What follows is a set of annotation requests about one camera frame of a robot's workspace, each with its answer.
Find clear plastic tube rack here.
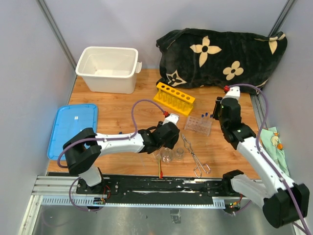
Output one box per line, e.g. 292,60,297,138
184,116,212,136

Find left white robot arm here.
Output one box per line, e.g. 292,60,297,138
61,116,179,194

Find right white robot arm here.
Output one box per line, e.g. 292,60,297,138
212,97,310,228

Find glass conical flask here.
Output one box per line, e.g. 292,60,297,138
158,147,175,163

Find small glass beaker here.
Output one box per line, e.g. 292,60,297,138
175,148,184,161

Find yellow test tube rack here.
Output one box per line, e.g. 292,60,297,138
154,82,195,116

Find metal crucible tongs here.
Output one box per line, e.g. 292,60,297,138
181,134,211,178

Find green cartoon cloth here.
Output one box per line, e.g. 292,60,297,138
260,127,290,176

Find black floral blanket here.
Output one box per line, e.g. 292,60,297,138
156,28,288,89

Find white plastic bin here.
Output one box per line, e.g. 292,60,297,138
75,47,142,94

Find blue plastic lid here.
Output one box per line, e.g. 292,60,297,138
47,103,98,161

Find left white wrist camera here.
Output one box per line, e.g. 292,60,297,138
163,114,179,125

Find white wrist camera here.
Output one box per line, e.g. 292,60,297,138
163,114,179,125
224,86,240,101

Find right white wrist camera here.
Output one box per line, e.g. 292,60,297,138
224,86,240,101

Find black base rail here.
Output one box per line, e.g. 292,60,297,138
76,175,240,205

